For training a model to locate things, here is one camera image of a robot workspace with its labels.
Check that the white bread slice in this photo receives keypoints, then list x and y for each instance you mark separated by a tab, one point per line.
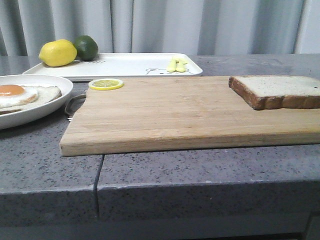
269	92

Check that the fried egg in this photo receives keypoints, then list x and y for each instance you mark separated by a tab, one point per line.
15	95

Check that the white round plate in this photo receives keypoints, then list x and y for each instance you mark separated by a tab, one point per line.
18	118

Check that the white bear tray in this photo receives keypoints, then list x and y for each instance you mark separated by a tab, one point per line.
118	65

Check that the wooden cutting board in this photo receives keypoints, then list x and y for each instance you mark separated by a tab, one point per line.
178	113

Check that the lemon slice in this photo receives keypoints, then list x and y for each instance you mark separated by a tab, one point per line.
105	84

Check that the green lime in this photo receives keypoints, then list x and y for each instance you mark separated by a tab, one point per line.
87	48

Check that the grey curtain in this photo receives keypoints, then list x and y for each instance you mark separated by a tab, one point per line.
193	27

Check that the yellow lemon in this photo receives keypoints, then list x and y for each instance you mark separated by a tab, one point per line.
58	53

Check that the left yellow utensil handle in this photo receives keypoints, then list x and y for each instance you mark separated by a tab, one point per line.
172	65

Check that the yellow utensil handle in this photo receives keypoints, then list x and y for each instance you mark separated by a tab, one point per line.
172	65
180	64

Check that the right yellow utensil handle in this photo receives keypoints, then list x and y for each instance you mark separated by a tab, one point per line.
180	64

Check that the metal cutting board handle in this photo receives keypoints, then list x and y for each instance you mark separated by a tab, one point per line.
72	105

